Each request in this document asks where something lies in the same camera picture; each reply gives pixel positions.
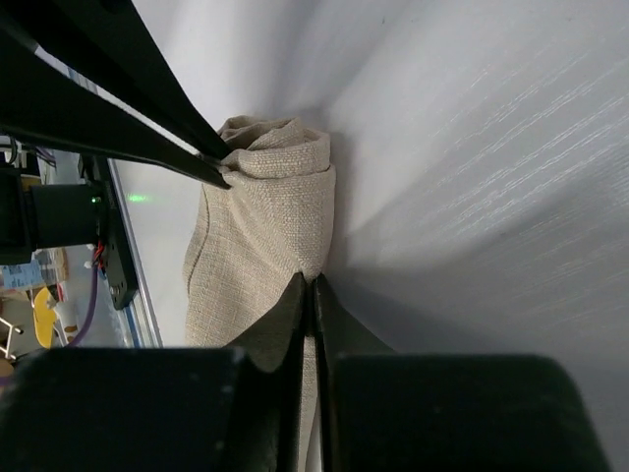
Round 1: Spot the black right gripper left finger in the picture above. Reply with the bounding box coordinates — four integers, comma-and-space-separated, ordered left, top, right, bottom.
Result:
1, 275, 305, 471

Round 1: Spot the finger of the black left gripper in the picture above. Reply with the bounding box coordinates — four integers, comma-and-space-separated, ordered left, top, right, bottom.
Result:
1, 9, 231, 189
63, 0, 230, 160

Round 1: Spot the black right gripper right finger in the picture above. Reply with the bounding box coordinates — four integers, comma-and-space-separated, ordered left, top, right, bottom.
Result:
312, 277, 609, 471

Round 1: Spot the beige cloth napkin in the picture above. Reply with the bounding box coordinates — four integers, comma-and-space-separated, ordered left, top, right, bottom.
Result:
182, 115, 338, 463

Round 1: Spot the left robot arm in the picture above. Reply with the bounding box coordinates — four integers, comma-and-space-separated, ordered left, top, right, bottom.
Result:
1, 1, 230, 265

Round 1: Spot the aluminium front rail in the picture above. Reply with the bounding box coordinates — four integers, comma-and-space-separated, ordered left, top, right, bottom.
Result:
33, 46, 166, 349

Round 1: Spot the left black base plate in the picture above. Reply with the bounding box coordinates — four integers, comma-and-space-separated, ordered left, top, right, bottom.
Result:
78, 154, 139, 310

